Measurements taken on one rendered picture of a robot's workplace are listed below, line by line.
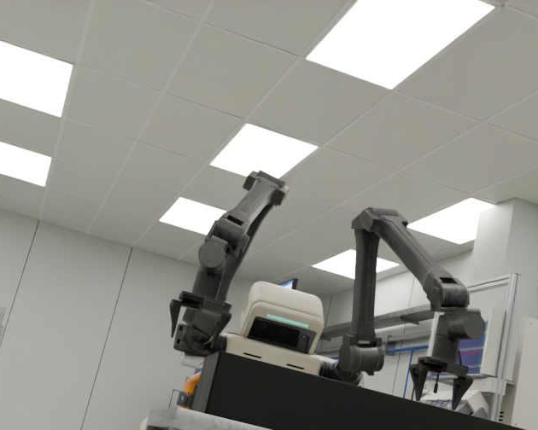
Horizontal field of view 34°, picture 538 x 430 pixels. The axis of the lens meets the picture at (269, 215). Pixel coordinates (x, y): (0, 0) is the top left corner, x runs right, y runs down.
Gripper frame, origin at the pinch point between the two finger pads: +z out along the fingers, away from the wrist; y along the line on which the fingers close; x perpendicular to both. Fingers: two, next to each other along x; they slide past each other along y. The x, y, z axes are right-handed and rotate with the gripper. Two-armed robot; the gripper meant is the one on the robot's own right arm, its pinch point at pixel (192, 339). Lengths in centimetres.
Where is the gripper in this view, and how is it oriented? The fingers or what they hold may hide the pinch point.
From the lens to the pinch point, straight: 193.2
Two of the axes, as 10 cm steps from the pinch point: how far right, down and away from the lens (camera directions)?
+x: -2.0, 2.0, 9.6
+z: -2.3, 9.4, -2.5
